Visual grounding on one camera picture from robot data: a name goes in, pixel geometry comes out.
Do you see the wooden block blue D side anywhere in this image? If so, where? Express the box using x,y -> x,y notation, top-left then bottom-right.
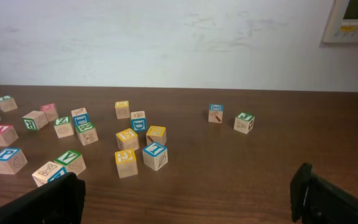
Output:
131,111 -> 147,132

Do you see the green R block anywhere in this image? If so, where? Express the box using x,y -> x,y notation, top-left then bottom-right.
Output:
76,122 -> 99,146

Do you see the green V block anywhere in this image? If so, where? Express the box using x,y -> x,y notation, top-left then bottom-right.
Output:
54,150 -> 86,175

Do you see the wooden picture block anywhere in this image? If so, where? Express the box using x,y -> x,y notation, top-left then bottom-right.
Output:
32,161 -> 67,187

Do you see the yellow block right lower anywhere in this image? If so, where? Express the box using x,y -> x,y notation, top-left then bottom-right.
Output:
114,149 -> 138,179

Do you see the green L block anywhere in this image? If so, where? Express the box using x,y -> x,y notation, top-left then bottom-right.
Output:
0,95 -> 18,112

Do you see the beige wall device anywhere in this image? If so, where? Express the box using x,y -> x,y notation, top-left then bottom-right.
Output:
322,0 -> 358,44

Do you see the blue P block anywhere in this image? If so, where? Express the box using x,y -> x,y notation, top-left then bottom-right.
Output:
0,147 -> 28,175

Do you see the yellow block right upper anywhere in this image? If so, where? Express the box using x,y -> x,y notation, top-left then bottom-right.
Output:
146,126 -> 167,146

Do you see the green J block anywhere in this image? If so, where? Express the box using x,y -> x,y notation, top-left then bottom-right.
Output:
234,112 -> 255,134

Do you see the red block top centre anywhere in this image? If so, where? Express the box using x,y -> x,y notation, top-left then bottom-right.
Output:
40,103 -> 59,122

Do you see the yellow block right cluster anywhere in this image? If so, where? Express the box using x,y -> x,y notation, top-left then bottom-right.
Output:
116,128 -> 139,151

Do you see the yellow block top centre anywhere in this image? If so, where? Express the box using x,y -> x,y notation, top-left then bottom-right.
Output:
115,101 -> 131,119

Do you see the wooden block green side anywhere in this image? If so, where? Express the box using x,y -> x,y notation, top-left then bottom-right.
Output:
22,111 -> 48,131

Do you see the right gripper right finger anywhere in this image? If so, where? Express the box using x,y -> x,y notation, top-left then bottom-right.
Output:
290,163 -> 358,224

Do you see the wooden leaf block blue side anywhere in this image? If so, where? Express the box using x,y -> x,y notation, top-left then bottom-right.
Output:
71,108 -> 90,126

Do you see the red A block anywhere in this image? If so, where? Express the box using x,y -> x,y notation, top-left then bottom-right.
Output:
0,125 -> 19,147

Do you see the blue I block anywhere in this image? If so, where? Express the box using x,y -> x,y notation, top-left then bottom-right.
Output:
142,142 -> 168,171

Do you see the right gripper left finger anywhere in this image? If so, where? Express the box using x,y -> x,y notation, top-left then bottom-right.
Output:
0,172 -> 86,224

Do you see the green Z block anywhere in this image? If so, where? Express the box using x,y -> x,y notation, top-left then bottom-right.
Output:
53,116 -> 74,138

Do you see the blue X block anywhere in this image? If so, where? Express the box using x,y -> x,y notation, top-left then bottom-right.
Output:
208,104 -> 224,123

